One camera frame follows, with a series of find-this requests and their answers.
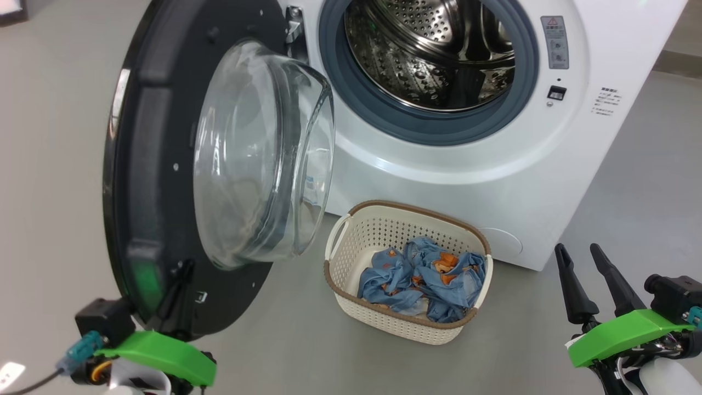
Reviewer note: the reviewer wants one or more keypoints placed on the blue garment orange print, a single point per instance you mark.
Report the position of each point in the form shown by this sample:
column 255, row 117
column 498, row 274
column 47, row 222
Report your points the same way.
column 455, row 280

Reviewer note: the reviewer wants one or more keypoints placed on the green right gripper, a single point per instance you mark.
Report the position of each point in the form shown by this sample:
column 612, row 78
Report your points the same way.
column 625, row 334

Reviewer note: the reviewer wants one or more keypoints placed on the white front-load washing machine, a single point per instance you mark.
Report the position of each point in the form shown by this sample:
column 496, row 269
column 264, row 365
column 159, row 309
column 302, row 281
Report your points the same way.
column 493, row 181

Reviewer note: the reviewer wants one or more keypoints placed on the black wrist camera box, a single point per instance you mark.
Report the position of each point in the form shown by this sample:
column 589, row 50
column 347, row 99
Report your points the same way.
column 677, row 296
column 104, row 321

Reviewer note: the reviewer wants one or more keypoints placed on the black round glass washer door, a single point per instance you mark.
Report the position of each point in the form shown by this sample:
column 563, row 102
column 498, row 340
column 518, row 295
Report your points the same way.
column 159, row 181

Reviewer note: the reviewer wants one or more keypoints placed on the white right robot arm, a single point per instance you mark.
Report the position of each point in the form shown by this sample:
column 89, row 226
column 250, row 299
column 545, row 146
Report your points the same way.
column 669, row 381

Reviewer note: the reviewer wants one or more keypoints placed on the grey warning label sticker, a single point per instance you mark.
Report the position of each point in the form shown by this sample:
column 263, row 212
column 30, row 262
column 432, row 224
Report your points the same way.
column 554, row 41

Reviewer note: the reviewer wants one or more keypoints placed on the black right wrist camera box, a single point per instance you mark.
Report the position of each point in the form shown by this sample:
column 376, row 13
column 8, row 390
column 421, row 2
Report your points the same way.
column 677, row 296

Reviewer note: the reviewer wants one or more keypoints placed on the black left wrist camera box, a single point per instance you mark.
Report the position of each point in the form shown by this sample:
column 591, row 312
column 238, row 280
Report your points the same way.
column 104, row 321

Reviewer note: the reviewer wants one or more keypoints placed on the small black text label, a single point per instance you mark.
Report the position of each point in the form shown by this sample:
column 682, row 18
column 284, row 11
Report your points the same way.
column 606, row 101

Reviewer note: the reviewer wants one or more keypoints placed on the cream laundry basket brown rim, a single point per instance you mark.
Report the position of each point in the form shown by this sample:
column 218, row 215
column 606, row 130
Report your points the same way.
column 351, row 258

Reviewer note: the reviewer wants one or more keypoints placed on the metal door hinge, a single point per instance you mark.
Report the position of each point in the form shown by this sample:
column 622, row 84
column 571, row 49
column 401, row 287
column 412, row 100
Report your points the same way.
column 294, row 27

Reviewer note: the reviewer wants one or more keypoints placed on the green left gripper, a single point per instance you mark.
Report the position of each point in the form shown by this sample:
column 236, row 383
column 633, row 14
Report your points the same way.
column 164, row 354

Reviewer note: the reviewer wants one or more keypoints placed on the round white filter cover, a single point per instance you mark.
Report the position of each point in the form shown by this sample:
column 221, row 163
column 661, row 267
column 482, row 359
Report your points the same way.
column 507, row 244

